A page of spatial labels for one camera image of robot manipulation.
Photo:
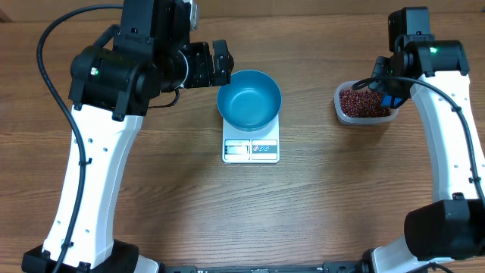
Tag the red adzuki beans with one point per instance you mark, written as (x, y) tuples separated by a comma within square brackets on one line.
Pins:
[(362, 104)]

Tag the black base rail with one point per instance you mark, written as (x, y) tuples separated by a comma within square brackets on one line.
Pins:
[(326, 267)]

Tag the blue plastic measuring scoop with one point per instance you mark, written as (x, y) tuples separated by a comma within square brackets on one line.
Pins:
[(391, 102)]

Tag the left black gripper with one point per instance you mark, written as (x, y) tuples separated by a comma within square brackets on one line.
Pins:
[(222, 64)]

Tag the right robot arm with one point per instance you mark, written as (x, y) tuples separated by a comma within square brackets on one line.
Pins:
[(434, 74)]

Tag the teal metal bowl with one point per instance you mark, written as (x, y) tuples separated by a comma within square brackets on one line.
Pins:
[(251, 101)]

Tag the clear plastic food container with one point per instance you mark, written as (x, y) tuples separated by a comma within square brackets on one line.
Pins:
[(344, 119)]

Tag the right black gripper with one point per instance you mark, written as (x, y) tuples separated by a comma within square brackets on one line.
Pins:
[(382, 69)]

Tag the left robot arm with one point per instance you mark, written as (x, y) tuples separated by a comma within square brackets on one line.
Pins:
[(113, 83)]

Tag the white digital kitchen scale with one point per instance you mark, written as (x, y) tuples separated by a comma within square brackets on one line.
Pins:
[(251, 147)]

